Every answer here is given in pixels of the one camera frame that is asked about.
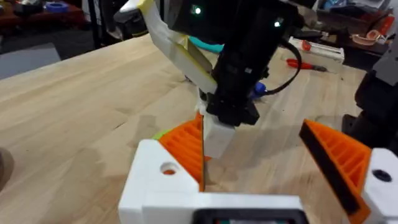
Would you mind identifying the blue tape roll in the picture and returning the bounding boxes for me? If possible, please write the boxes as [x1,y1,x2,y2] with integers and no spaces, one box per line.
[45,1,70,14]

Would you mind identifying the white orange left gripper right finger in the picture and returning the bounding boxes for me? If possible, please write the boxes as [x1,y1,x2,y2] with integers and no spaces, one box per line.
[298,119,398,224]

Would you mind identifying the red handled tool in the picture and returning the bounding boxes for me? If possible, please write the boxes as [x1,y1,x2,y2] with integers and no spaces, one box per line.
[285,58,328,73]

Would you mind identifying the beige tape dispenser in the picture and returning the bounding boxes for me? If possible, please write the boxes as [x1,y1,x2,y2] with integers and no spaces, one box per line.
[350,29,387,47]

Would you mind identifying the teal tub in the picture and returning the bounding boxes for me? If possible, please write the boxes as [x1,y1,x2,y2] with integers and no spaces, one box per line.
[187,35,225,54]

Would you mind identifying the black cable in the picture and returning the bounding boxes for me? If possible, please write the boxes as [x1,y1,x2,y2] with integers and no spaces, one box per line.
[263,39,303,96]

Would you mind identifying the orange ribbed wedge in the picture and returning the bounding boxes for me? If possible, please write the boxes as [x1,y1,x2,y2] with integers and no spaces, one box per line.
[158,111,206,192]

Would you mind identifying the light green disc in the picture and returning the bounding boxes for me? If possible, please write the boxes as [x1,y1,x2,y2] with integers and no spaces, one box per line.
[151,128,173,141]

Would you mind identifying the pale flat wrist plate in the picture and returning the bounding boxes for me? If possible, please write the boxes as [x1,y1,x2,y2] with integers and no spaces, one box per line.
[136,0,218,95]

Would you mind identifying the white box with red item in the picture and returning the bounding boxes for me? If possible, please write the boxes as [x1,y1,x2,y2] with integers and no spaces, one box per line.
[288,36,346,64]

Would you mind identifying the blue electric screwdriver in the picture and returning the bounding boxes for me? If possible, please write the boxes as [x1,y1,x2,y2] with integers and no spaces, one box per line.
[250,82,268,100]

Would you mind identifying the white block left gripper left finger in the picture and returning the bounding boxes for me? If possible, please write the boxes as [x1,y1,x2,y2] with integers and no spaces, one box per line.
[118,139,200,224]

